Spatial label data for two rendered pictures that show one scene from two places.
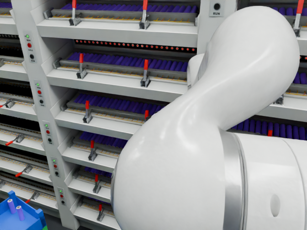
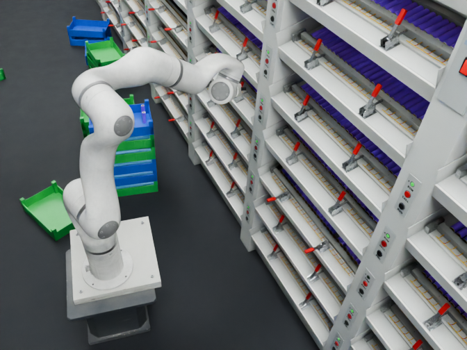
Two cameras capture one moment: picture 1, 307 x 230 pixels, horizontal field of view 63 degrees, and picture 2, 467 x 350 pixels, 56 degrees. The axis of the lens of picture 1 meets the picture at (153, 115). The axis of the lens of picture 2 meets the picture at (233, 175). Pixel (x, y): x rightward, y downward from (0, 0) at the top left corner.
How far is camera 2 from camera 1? 1.20 m
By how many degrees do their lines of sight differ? 36
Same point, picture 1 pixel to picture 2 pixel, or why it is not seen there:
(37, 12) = not seen: outside the picture
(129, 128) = not seen: hidden behind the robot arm
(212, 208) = (78, 93)
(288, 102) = (304, 122)
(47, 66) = (198, 10)
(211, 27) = (269, 33)
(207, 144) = (88, 81)
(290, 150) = (100, 91)
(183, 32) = (258, 28)
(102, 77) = (224, 37)
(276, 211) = (87, 100)
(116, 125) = not seen: hidden behind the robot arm
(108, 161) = (218, 114)
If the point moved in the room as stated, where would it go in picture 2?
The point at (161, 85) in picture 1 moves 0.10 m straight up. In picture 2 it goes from (250, 64) to (252, 40)
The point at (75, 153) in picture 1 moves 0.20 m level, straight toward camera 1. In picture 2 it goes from (203, 94) to (185, 114)
